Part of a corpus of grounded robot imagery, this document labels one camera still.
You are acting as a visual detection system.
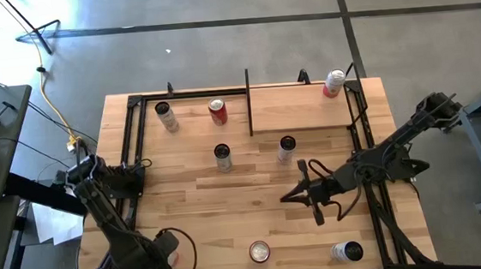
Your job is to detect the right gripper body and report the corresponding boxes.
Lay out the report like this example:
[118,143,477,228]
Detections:
[296,156,340,230]

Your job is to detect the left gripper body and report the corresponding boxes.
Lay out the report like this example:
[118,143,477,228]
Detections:
[151,229,182,258]

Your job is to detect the white slim Celsius can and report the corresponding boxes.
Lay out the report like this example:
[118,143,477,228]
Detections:
[213,142,234,174]
[329,239,366,264]
[275,134,298,166]

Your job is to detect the red soda can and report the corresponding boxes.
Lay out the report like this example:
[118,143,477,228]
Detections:
[247,239,273,266]

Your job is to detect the red Coke can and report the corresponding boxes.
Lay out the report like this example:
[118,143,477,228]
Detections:
[207,96,230,128]

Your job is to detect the white slim can palm print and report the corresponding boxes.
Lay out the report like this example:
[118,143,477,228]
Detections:
[153,99,181,135]

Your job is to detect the white paper sheets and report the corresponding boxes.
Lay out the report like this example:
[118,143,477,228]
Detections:
[29,188,87,248]

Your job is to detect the black desk support beam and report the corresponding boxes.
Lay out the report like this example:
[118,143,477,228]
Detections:
[1,166,88,223]

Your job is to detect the black clamp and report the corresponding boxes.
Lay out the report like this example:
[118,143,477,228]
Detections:
[0,99,20,125]

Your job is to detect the black tripod stand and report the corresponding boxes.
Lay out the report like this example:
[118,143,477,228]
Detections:
[0,0,64,59]

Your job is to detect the yellow floor cable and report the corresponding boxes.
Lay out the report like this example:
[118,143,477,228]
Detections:
[0,0,84,158]

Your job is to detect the black aluminium table frame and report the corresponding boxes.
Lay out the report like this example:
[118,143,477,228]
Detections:
[91,73,406,269]

